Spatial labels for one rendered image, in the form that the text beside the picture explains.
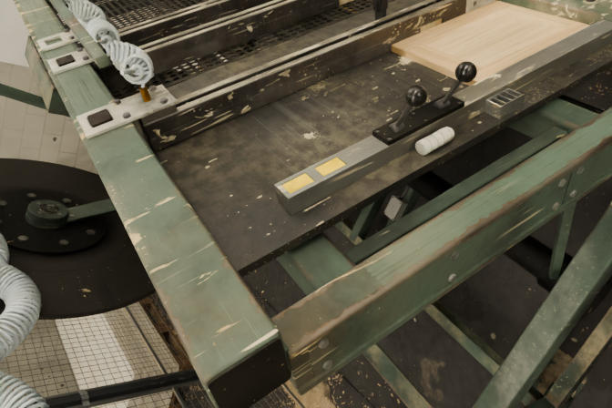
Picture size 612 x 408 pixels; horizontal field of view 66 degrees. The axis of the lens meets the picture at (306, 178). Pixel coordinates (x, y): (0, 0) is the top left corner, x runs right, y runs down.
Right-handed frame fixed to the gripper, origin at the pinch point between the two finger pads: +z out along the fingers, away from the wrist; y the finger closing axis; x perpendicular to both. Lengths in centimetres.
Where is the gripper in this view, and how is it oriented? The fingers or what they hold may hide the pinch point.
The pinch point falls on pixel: (380, 10)
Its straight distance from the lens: 136.2
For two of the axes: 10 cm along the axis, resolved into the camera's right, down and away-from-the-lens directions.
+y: -8.3, 4.3, -3.5
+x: 5.4, 4.9, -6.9
